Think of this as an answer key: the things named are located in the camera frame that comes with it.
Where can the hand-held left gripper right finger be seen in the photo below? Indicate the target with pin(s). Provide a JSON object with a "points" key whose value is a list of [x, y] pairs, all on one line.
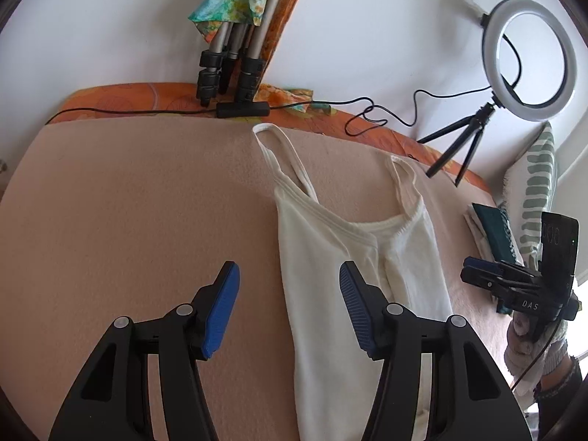
{"points": [[356, 305]]}

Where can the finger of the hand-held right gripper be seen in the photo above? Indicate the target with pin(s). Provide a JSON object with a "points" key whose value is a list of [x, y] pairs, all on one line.
{"points": [[491, 267], [487, 282]]}

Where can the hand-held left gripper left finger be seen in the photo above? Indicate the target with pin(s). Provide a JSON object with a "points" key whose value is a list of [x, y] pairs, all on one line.
{"points": [[223, 312]]}

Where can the white tank top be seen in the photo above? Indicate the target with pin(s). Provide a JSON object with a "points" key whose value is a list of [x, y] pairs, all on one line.
{"points": [[349, 285]]}

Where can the person's right hand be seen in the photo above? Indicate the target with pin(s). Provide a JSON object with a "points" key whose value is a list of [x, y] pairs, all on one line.
{"points": [[528, 358]]}

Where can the folded teal cloth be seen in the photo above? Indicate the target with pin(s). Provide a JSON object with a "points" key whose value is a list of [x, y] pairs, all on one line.
{"points": [[498, 234]]}

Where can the white green leaf pillow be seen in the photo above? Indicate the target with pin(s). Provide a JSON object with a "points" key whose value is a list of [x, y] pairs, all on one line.
{"points": [[535, 183]]}

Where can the pink blanket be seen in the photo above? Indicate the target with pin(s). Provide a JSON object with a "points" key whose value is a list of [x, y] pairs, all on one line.
{"points": [[138, 220]]}

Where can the small black tripod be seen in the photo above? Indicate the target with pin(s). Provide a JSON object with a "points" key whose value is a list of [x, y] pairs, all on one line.
{"points": [[459, 144]]}

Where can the crumpled floral cloth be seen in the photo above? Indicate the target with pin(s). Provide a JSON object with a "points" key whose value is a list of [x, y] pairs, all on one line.
{"points": [[287, 96]]}

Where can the silver tripod with black clamps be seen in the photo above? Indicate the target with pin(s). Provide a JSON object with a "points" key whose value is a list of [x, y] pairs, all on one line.
{"points": [[243, 55]]}

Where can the orange patterned curtain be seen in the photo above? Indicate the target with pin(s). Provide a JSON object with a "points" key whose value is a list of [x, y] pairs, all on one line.
{"points": [[287, 27]]}

